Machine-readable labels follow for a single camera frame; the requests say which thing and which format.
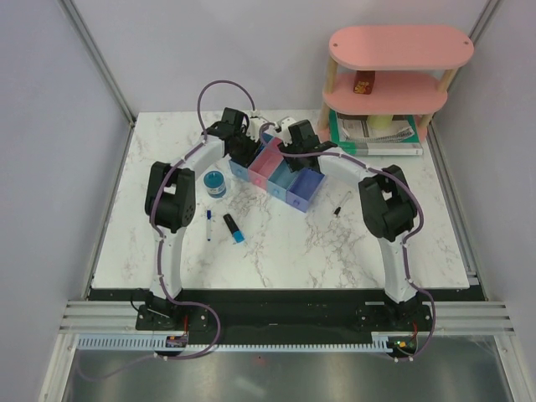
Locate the white cable duct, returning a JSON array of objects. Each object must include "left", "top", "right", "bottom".
[{"left": 76, "top": 332, "right": 417, "bottom": 353}]

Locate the pink three-tier shelf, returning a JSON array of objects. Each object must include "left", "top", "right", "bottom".
[{"left": 318, "top": 25, "right": 474, "bottom": 141}]

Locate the green book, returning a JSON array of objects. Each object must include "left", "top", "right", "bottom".
[{"left": 328, "top": 111, "right": 423, "bottom": 157}]

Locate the yellow cup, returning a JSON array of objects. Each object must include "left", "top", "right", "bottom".
[{"left": 367, "top": 115, "right": 394, "bottom": 130}]

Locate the pink drawer bin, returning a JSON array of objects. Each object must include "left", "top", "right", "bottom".
[{"left": 248, "top": 137, "right": 283, "bottom": 190}]

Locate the red small box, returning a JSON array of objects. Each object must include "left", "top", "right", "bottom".
[{"left": 353, "top": 70, "right": 375, "bottom": 95}]

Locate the blue round tape dispenser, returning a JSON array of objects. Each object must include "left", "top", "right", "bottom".
[{"left": 203, "top": 170, "right": 227, "bottom": 198}]

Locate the black pen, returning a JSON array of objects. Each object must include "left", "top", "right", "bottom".
[{"left": 333, "top": 191, "right": 353, "bottom": 217}]

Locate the blue black highlighter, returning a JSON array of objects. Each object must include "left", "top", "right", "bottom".
[{"left": 223, "top": 214, "right": 245, "bottom": 243}]

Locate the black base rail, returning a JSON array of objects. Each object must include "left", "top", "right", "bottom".
[{"left": 89, "top": 286, "right": 485, "bottom": 332}]

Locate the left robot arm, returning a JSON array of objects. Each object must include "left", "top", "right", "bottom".
[{"left": 145, "top": 108, "right": 260, "bottom": 329}]

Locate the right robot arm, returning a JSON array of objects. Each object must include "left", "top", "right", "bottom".
[{"left": 276, "top": 117, "right": 422, "bottom": 330}]

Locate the blue white pen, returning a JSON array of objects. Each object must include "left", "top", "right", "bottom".
[{"left": 206, "top": 209, "right": 212, "bottom": 242}]

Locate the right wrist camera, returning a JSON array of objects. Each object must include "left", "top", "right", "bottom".
[{"left": 275, "top": 116, "right": 296, "bottom": 132}]

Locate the purple drawer bin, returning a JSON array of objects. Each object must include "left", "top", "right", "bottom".
[{"left": 286, "top": 168, "right": 324, "bottom": 213}]

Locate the aluminium frame rail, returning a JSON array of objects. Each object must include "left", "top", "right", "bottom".
[{"left": 59, "top": 301, "right": 514, "bottom": 336}]

